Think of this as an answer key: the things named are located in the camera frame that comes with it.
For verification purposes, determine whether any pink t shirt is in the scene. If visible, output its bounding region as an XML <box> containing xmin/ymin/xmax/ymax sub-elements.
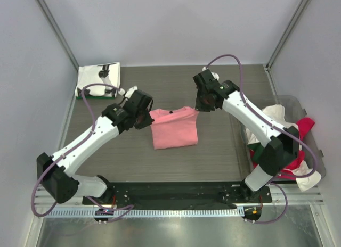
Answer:
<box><xmin>150</xmin><ymin>106</ymin><xmax>199</xmax><ymax>150</ymax></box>

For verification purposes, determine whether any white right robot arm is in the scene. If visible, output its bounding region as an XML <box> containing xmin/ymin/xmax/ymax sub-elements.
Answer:
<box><xmin>193</xmin><ymin>69</ymin><xmax>299</xmax><ymax>202</ymax></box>

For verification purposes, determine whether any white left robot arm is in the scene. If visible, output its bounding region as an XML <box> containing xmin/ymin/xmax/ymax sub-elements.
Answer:
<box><xmin>37</xmin><ymin>86</ymin><xmax>153</xmax><ymax>204</ymax></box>

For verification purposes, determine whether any folded white printed t shirt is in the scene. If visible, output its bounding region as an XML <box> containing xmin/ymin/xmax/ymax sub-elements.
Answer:
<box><xmin>75</xmin><ymin>62</ymin><xmax>121</xmax><ymax>98</ymax></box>

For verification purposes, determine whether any folded green t shirt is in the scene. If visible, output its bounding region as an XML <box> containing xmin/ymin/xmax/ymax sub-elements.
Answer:
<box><xmin>76</xmin><ymin>95</ymin><xmax>116</xmax><ymax>100</ymax></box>

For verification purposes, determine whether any dark green crumpled t shirt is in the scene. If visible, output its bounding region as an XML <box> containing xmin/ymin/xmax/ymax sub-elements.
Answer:
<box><xmin>248</xmin><ymin>143</ymin><xmax>264</xmax><ymax>164</ymax></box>

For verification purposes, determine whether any clear plastic bin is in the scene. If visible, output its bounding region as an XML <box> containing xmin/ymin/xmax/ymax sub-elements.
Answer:
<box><xmin>232</xmin><ymin>95</ymin><xmax>326</xmax><ymax>179</ymax></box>

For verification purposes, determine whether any magenta crumpled t shirt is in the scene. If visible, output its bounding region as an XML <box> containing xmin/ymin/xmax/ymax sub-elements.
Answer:
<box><xmin>248</xmin><ymin>117</ymin><xmax>315</xmax><ymax>179</ymax></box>

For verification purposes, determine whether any white crumpled t shirt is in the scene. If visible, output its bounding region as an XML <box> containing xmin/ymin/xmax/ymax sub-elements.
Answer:
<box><xmin>246</xmin><ymin>104</ymin><xmax>322</xmax><ymax>192</ymax></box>

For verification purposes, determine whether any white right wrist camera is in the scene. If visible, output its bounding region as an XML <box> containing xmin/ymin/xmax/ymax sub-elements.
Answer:
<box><xmin>202</xmin><ymin>67</ymin><xmax>220</xmax><ymax>81</ymax></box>

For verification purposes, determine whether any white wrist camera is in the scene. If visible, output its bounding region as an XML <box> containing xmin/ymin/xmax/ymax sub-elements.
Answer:
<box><xmin>118</xmin><ymin>86</ymin><xmax>138</xmax><ymax>99</ymax></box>
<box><xmin>202</xmin><ymin>67</ymin><xmax>220</xmax><ymax>81</ymax></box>

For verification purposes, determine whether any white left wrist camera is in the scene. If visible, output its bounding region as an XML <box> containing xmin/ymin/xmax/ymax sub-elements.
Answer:
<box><xmin>118</xmin><ymin>86</ymin><xmax>138</xmax><ymax>99</ymax></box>

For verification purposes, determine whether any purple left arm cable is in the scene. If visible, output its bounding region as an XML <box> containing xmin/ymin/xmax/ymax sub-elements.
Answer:
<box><xmin>30</xmin><ymin>83</ymin><xmax>120</xmax><ymax>218</ymax></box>

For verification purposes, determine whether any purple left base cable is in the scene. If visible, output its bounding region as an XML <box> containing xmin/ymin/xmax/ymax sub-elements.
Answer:
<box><xmin>85</xmin><ymin>196</ymin><xmax>135</xmax><ymax>223</ymax></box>

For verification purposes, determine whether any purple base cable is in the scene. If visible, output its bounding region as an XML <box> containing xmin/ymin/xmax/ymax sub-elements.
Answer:
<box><xmin>245</xmin><ymin>184</ymin><xmax>289</xmax><ymax>225</ymax></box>
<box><xmin>85</xmin><ymin>196</ymin><xmax>135</xmax><ymax>223</ymax></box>

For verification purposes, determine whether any white slotted cable duct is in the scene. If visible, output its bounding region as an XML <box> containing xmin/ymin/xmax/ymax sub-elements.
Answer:
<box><xmin>46</xmin><ymin>207</ymin><xmax>245</xmax><ymax>218</ymax></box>

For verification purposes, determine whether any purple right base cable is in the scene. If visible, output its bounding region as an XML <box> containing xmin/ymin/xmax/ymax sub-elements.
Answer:
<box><xmin>245</xmin><ymin>184</ymin><xmax>289</xmax><ymax>225</ymax></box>

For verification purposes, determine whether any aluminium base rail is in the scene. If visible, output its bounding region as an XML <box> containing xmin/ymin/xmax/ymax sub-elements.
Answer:
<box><xmin>34</xmin><ymin>186</ymin><xmax>55</xmax><ymax>208</ymax></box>

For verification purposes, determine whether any right aluminium frame post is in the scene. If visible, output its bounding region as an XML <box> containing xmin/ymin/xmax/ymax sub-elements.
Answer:
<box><xmin>265</xmin><ymin>0</ymin><xmax>311</xmax><ymax>71</ymax></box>

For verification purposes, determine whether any aluminium frame post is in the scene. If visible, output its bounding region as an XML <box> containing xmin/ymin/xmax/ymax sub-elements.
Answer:
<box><xmin>265</xmin><ymin>0</ymin><xmax>311</xmax><ymax>71</ymax></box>
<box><xmin>35</xmin><ymin>0</ymin><xmax>79</xmax><ymax>71</ymax></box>

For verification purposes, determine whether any left aluminium frame post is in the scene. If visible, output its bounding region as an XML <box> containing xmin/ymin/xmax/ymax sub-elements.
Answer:
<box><xmin>35</xmin><ymin>0</ymin><xmax>79</xmax><ymax>71</ymax></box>

